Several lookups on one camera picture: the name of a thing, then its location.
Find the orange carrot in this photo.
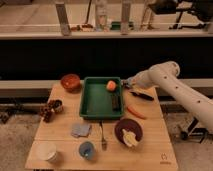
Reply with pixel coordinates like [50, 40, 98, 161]
[127, 105, 147, 120]

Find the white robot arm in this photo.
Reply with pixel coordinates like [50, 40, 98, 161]
[126, 61, 213, 134]

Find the small metal cup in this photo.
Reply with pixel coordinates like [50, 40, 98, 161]
[53, 100, 63, 113]

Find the blue small cup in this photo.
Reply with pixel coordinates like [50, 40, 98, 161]
[79, 141, 95, 160]

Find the white paper cup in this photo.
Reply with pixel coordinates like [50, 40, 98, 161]
[36, 142, 57, 163]

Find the peach fruit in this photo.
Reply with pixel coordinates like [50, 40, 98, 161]
[106, 80, 116, 91]

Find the green plastic tray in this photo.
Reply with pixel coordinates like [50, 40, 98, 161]
[79, 77, 124, 120]

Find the dark small object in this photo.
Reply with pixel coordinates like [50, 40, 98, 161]
[121, 80, 130, 89]

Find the orange bowl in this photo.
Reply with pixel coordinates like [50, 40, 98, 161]
[60, 74, 80, 92]

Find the dark red plate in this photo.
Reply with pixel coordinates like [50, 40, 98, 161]
[114, 118, 143, 147]

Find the blue folded cloth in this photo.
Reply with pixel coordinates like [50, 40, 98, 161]
[71, 123, 92, 138]

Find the yellow banana toy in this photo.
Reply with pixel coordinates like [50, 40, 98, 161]
[122, 129, 138, 147]

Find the metal fork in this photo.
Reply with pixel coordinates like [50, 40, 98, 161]
[99, 121, 107, 151]

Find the green background box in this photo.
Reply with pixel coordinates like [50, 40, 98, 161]
[111, 21, 134, 30]

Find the brown grape bunch toy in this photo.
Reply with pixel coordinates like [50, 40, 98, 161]
[40, 102, 54, 123]

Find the black wheeled stand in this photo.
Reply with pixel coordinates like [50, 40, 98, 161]
[180, 118, 213, 143]

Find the black handled knife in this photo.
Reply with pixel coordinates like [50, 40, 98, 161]
[130, 91, 154, 101]

